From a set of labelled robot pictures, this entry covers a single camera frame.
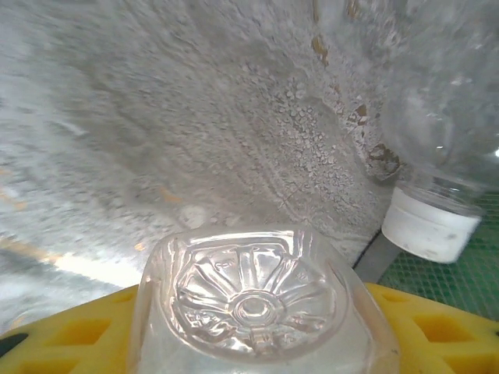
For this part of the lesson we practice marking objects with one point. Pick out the large clear bottle white cap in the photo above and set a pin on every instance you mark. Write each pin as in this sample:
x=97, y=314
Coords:
x=425, y=230

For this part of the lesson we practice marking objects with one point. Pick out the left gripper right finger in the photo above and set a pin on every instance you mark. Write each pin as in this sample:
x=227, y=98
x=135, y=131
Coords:
x=448, y=343

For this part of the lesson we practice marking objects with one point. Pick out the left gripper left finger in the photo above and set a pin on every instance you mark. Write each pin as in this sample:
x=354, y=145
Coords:
x=70, y=339

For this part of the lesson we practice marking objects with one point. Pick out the blue-label water bottle white cap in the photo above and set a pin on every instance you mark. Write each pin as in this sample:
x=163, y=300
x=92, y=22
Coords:
x=253, y=304

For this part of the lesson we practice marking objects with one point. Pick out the green plastic bin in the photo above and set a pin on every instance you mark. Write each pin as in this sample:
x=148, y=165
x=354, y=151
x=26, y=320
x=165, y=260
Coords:
x=429, y=280

